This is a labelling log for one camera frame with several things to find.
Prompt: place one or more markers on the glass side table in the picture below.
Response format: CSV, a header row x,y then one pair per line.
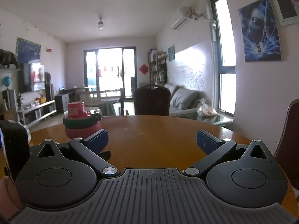
x,y
218,119

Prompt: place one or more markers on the white tv bench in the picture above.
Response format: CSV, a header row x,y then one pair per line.
x,y
34,115

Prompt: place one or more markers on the dark blue wall poster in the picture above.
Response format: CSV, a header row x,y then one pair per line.
x,y
27,51

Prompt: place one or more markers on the ceiling lamp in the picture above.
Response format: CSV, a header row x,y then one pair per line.
x,y
100,23

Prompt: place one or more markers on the security camera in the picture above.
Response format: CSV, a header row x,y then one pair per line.
x,y
195,16

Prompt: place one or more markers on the red diamond wall decoration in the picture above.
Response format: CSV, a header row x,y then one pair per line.
x,y
144,69

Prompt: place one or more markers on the wooden armchair with cloth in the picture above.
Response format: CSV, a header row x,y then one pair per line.
x,y
103,100

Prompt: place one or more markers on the brown chair at right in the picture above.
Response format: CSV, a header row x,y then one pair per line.
x,y
287,151

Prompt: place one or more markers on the plastic bag with food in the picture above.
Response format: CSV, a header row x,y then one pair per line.
x,y
205,109

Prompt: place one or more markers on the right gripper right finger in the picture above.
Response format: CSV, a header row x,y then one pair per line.
x,y
215,149

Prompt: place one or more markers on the person's left hand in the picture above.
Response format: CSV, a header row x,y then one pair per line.
x,y
10,202

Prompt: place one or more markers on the bookshelf with books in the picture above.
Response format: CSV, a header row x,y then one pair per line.
x,y
157,67

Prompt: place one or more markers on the small teal wall picture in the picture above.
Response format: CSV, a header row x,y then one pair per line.
x,y
171,53

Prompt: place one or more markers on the dark drawer cabinet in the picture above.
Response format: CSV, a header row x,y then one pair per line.
x,y
63,98

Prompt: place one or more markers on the blue anime poster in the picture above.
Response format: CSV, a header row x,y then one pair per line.
x,y
260,32

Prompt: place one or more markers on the blue globe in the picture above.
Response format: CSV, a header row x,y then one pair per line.
x,y
6,81

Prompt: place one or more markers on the black animal figurine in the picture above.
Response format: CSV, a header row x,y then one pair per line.
x,y
7,59

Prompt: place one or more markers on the dark chair behind table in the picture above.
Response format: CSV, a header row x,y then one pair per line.
x,y
152,100

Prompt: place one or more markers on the television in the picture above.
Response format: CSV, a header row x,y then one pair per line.
x,y
31,77

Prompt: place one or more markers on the white air conditioner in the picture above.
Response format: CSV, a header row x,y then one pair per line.
x,y
186,14

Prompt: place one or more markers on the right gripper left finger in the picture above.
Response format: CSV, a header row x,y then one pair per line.
x,y
92,151

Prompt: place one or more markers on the grey sofa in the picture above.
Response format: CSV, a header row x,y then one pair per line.
x,y
184,103

